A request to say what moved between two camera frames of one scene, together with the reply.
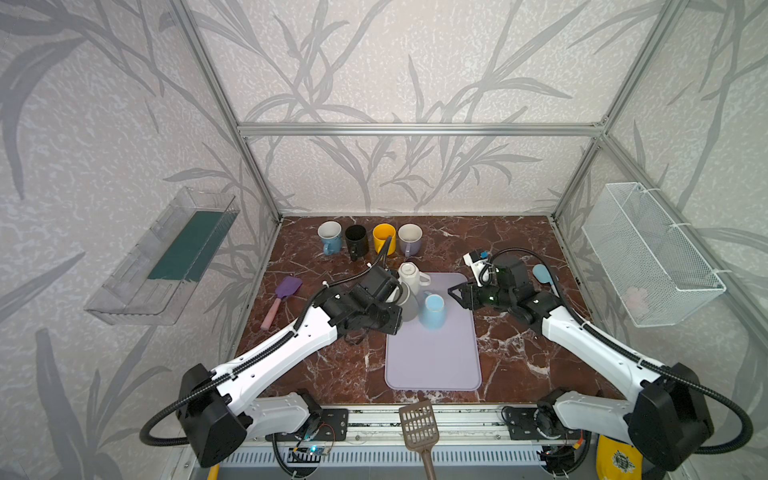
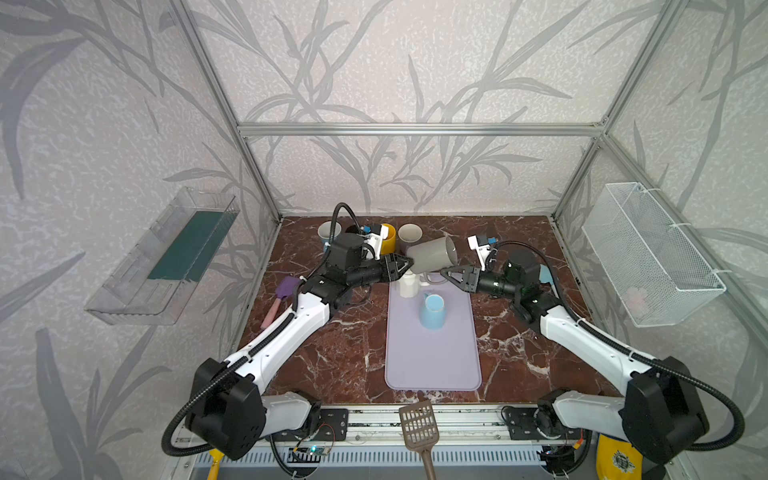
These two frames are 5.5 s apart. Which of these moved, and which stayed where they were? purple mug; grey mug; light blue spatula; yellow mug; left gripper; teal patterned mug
Moved: grey mug; left gripper
Stayed: yellow mug; light blue spatula; teal patterned mug; purple mug
